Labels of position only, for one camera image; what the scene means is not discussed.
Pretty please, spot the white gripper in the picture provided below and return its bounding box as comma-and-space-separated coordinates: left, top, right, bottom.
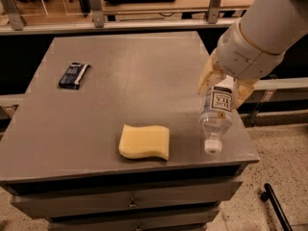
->
197, 20, 284, 109

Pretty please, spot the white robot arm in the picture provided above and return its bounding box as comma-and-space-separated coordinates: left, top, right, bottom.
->
197, 0, 308, 107

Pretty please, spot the dark blue snack packet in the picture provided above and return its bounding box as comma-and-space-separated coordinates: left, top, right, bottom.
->
59, 63, 90, 90

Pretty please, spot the grey wooden drawer cabinet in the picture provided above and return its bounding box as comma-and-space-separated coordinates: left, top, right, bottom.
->
0, 32, 259, 231

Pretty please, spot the clear plastic water bottle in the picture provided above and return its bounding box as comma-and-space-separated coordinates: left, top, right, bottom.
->
199, 76, 234, 155

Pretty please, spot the yellow sponge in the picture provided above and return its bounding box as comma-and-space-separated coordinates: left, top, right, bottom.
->
118, 124, 169, 160

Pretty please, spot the lower drawer metal knob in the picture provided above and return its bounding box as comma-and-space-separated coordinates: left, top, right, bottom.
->
135, 223, 143, 231

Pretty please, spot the drawer metal knob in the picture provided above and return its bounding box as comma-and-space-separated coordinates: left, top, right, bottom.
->
127, 197, 139, 210
135, 223, 143, 231

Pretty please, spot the grey metal railing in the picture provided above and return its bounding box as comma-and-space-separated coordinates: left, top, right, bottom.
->
0, 0, 254, 36

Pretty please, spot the upper drawer metal knob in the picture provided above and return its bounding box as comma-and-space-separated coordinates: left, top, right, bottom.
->
127, 197, 139, 210

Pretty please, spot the black floor stand leg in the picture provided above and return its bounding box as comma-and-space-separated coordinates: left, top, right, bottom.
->
260, 183, 293, 231

